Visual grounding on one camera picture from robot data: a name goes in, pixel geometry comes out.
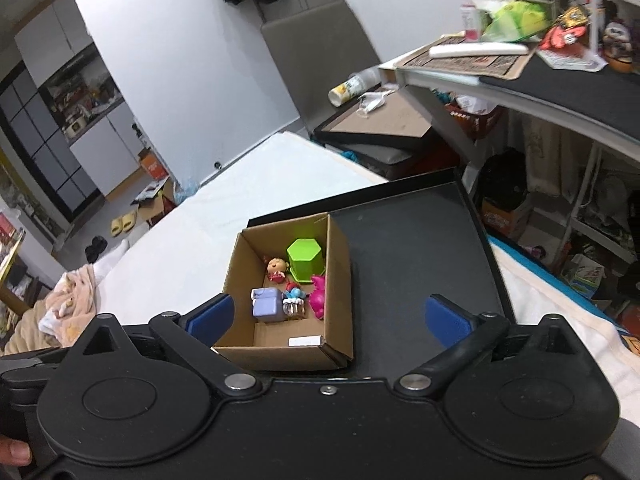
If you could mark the grey chair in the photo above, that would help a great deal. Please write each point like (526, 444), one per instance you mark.
(310, 60)

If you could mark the black shoes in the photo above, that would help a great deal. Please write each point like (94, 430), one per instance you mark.
(95, 250)

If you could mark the brown cardboard box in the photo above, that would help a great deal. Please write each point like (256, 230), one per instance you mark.
(340, 285)

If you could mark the black tray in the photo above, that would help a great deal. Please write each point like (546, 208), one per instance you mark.
(415, 250)

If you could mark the teal cloth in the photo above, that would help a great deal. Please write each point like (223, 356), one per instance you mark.
(351, 154)

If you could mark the white cabinet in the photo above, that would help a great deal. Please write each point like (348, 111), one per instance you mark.
(95, 130)

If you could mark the green plastic bag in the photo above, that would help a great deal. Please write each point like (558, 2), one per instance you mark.
(515, 22)

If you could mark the white desk shelf riser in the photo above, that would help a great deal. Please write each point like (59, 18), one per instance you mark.
(588, 20)

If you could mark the white charger plug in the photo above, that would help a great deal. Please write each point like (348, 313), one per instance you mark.
(305, 342)

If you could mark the small orange box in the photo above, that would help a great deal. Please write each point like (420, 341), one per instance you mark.
(152, 165)

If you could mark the white face mask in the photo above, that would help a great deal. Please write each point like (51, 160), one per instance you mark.
(372, 102)

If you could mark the white red medicine bottle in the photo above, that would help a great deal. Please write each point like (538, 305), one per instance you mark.
(470, 22)

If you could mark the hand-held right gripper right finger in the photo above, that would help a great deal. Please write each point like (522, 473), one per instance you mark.
(447, 321)

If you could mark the grey desk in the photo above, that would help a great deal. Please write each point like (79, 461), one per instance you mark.
(500, 95)

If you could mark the green plastic cup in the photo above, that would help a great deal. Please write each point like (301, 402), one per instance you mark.
(306, 258)

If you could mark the black framed brown board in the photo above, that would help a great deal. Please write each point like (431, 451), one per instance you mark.
(380, 121)

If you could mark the purple box bunny figurine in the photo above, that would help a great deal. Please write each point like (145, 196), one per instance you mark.
(267, 306)

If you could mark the person's left hand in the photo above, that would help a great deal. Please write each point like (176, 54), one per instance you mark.
(12, 451)

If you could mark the pink bear figurine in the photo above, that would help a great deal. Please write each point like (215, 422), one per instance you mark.
(317, 300)

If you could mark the black bag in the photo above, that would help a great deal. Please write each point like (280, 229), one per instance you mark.
(502, 180)

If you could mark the open cardboard box with papers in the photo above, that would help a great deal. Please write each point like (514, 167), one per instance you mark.
(155, 205)

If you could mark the white remote control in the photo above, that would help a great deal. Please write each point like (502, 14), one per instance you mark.
(475, 50)

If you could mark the red plastic basket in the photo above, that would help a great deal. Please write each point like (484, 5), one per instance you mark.
(475, 120)

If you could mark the red white paper packet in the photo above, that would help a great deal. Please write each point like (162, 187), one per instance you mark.
(575, 59)

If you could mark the beige pink blanket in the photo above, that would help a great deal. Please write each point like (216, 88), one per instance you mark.
(70, 300)

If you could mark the small jar toy blue red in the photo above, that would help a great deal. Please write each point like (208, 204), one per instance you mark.
(294, 306)

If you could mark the black seat cushion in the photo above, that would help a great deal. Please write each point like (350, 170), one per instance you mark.
(387, 162)

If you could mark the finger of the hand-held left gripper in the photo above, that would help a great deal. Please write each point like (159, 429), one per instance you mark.
(30, 361)

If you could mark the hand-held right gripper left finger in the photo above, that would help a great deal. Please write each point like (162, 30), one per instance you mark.
(210, 317)

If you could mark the patterned brown mat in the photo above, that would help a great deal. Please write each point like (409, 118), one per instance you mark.
(450, 67)

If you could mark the dark sliding door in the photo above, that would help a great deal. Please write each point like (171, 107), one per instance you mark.
(45, 160)

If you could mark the orange printed cardboard box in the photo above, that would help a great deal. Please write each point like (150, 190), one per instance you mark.
(505, 219)

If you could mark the panda figurine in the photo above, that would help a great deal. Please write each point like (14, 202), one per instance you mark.
(619, 45)

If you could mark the yellow white bottle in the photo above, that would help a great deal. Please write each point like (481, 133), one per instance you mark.
(350, 89)

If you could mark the red snack packet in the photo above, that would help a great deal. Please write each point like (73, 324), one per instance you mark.
(562, 35)

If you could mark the brown-haired doll figurine red dress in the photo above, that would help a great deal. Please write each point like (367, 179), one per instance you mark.
(276, 266)

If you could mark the black desk mat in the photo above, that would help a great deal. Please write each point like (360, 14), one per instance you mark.
(565, 90)

